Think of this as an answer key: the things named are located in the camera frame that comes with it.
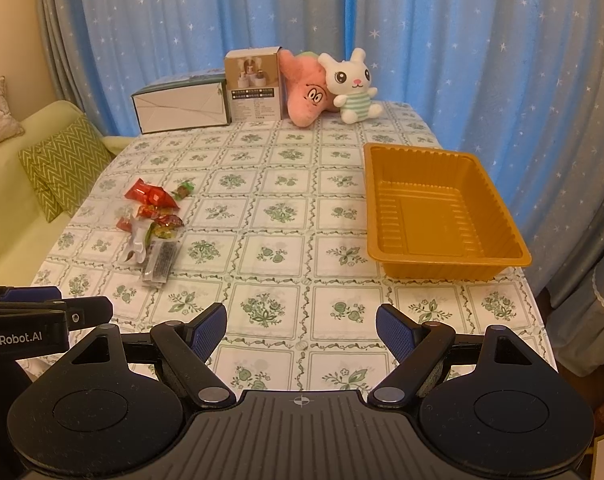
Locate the yellow candy packet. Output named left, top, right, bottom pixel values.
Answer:
left=151, top=223, right=178, bottom=240

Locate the white bunny plush toy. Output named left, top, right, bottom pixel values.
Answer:
left=317, top=48, right=383, bottom=125

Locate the orange plastic tray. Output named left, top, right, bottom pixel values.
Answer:
left=364, top=143, right=532, bottom=282

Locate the white green snack bag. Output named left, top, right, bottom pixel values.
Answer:
left=120, top=218, right=153, bottom=264

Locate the blue star curtain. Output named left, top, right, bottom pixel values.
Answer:
left=34, top=0, right=604, bottom=311

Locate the red square snack packet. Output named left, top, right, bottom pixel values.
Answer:
left=146, top=186, right=179, bottom=209

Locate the green floral tablecloth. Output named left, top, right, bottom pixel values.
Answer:
left=34, top=103, right=552, bottom=392

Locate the light green sofa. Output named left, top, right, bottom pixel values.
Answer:
left=0, top=98, right=132, bottom=288

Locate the pink plush toy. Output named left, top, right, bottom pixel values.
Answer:
left=278, top=49, right=338, bottom=128

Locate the green zigzag cushion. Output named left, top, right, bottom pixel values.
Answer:
left=18, top=115, right=113, bottom=222

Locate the clear dark snack packet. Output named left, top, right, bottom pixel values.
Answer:
left=141, top=238, right=181, bottom=286

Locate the green brown candy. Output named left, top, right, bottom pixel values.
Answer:
left=172, top=180, right=195, bottom=200

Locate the small red candy wrapper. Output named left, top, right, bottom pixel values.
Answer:
left=116, top=216, right=132, bottom=233

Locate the long white cardboard box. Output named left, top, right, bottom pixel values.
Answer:
left=131, top=70, right=230, bottom=134

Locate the grey lace-trimmed cover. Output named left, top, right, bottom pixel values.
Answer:
left=546, top=256, right=604, bottom=377

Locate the large red snack packet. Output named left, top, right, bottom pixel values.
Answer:
left=125, top=179, right=157, bottom=205

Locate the tall beige product box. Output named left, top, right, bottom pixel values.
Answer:
left=224, top=46, right=283, bottom=122

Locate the small red candy packet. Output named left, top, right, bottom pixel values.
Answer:
left=155, top=214, right=183, bottom=229

